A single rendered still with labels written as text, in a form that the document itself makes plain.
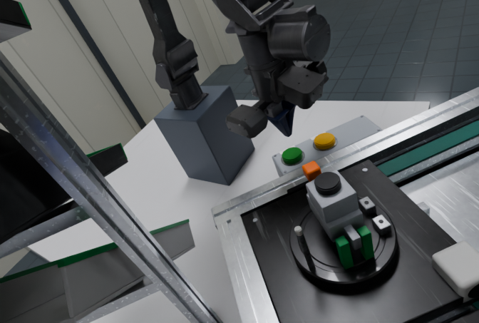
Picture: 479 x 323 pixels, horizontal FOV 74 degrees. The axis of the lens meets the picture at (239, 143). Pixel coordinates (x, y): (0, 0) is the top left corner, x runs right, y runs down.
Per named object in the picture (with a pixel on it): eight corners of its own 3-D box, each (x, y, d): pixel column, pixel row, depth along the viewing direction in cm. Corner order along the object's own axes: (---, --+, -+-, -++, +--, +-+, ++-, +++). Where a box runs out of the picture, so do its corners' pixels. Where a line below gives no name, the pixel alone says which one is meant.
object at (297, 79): (263, 75, 46) (299, 78, 41) (291, 50, 49) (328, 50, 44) (276, 108, 50) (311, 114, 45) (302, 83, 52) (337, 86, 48)
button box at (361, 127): (278, 175, 69) (270, 154, 65) (366, 135, 69) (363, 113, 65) (290, 196, 63) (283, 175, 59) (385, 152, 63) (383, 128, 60)
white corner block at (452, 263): (429, 272, 39) (430, 254, 37) (462, 257, 39) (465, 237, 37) (460, 307, 35) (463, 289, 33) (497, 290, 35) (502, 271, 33)
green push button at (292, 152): (281, 159, 64) (278, 152, 63) (299, 150, 64) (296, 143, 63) (288, 170, 61) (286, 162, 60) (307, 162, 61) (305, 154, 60)
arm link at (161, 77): (160, 89, 71) (145, 63, 67) (188, 68, 75) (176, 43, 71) (176, 92, 66) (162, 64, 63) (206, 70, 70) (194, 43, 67)
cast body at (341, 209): (309, 207, 43) (298, 172, 39) (338, 194, 44) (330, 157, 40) (341, 257, 37) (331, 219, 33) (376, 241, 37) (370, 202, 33)
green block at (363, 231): (360, 252, 40) (356, 229, 37) (369, 249, 40) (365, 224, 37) (366, 260, 39) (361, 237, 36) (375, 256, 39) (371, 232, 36)
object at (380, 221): (372, 225, 42) (371, 218, 41) (382, 220, 42) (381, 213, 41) (381, 237, 41) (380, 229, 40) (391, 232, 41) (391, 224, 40)
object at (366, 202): (358, 207, 45) (357, 200, 44) (368, 202, 45) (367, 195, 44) (366, 217, 43) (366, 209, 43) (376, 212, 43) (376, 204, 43)
